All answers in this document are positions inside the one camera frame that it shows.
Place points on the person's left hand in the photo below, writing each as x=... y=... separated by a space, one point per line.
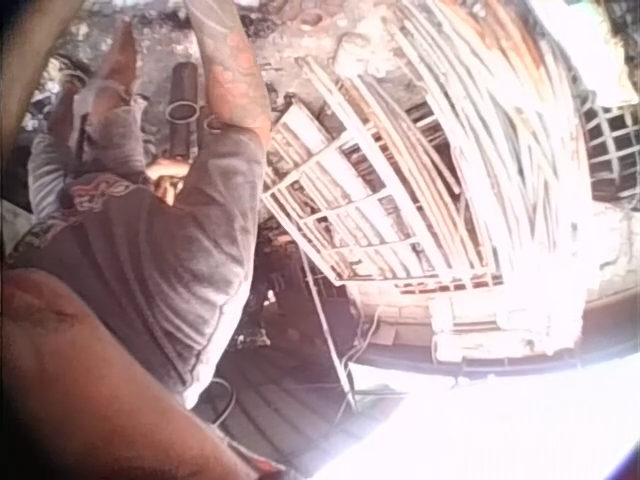
x=165 y=176

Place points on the black metal pipe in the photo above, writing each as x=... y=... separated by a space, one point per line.
x=183 y=95

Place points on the white metal window grille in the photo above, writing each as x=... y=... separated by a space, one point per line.
x=350 y=200

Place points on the dark corrugated sheet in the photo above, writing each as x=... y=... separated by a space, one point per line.
x=280 y=400

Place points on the bundle of white metal rods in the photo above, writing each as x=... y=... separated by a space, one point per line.
x=495 y=125

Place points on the stack of white blocks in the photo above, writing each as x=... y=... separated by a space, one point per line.
x=485 y=330

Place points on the dark metal grille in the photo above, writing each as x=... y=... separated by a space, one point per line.
x=612 y=150

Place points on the thin metal frame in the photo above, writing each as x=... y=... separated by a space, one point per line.
x=327 y=320

